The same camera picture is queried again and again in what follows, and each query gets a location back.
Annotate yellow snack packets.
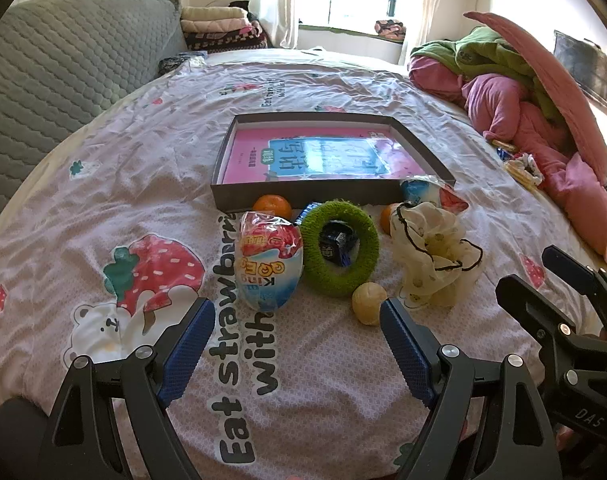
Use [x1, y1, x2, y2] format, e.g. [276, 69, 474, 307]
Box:
[490, 140, 544, 192]

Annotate green fuzzy ring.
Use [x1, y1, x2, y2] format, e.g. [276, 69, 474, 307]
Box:
[299, 199, 382, 299]

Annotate patterned bag on sill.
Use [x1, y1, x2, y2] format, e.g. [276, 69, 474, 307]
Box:
[374, 18, 407, 42]

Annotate green blanket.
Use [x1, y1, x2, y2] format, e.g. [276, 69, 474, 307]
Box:
[411, 26, 565, 126]

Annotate pink duvet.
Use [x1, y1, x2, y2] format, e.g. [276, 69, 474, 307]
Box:
[409, 56, 607, 263]

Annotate red blue toy egg packet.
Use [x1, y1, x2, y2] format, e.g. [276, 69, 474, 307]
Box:
[400, 174, 469, 214]

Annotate red white toy egg packet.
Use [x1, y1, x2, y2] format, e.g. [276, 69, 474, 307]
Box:
[235, 211, 304, 312]

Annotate wall television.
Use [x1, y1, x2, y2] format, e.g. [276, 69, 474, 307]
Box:
[553, 30, 607, 108]

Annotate dark cloth by headboard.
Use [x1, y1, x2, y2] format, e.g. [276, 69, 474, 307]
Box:
[158, 51, 208, 76]

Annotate orange mandarin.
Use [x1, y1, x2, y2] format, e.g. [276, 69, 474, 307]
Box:
[253, 194, 293, 220]
[379, 203, 398, 235]

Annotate pink strawberry bedsheet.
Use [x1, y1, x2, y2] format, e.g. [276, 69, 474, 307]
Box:
[0, 49, 605, 480]

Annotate beige ball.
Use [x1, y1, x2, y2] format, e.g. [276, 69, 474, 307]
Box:
[351, 282, 388, 326]

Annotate stack of folded blankets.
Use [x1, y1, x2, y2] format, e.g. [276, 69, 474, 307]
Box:
[180, 6, 271, 54]

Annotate grey quilted headboard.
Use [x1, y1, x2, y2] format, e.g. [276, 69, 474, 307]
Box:
[0, 0, 185, 214]

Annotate dark cardboard box tray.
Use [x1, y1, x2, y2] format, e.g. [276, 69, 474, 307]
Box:
[210, 112, 456, 212]

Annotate blue snack packet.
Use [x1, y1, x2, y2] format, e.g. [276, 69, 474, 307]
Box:
[295, 202, 358, 266]

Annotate right white curtain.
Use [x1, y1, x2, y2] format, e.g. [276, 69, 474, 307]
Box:
[396, 0, 461, 65]

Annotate pink pillow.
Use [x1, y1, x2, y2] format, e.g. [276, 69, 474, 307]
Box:
[464, 11, 607, 184]

